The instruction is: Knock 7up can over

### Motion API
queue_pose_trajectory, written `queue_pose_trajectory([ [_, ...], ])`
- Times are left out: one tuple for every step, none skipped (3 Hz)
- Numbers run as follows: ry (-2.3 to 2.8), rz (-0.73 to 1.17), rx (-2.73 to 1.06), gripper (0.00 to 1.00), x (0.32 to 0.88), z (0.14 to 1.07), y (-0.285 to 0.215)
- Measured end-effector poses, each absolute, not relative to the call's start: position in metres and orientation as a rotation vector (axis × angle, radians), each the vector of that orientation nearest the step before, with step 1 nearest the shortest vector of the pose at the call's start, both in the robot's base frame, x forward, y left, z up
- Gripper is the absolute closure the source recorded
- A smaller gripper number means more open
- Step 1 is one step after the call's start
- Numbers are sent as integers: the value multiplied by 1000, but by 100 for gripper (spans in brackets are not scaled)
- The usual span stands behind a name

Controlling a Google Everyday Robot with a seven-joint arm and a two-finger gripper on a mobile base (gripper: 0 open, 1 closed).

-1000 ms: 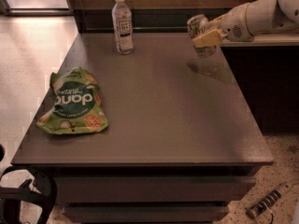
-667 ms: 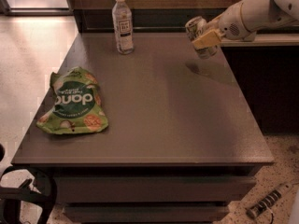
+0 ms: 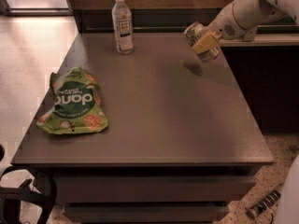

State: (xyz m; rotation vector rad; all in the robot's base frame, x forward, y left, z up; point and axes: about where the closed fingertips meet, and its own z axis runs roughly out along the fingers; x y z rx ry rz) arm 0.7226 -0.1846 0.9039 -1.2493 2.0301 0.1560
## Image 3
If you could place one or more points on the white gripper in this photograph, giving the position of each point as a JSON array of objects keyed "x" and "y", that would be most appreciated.
[{"x": 221, "y": 27}]

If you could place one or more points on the grey metal bracket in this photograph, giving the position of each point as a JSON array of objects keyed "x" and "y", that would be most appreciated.
[{"x": 250, "y": 34}]

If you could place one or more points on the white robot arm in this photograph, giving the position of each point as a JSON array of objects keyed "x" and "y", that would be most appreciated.
[{"x": 264, "y": 11}]

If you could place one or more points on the green chip bag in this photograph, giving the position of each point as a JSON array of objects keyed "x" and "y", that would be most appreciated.
[{"x": 76, "y": 105}]

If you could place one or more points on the clear plastic water bottle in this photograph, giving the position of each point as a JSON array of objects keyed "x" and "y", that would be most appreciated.
[{"x": 122, "y": 25}]

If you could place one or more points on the upper grey drawer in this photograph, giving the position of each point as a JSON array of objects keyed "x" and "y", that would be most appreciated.
[{"x": 152, "y": 189}]

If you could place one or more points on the lower grey drawer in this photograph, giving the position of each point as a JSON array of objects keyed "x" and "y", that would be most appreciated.
[{"x": 148, "y": 214}]

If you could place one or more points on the grey drawer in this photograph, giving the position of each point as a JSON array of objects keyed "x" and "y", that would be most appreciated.
[
  {"x": 152, "y": 189},
  {"x": 148, "y": 214}
]

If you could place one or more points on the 7up soda can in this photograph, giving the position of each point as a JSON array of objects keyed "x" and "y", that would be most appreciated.
[{"x": 192, "y": 34}]

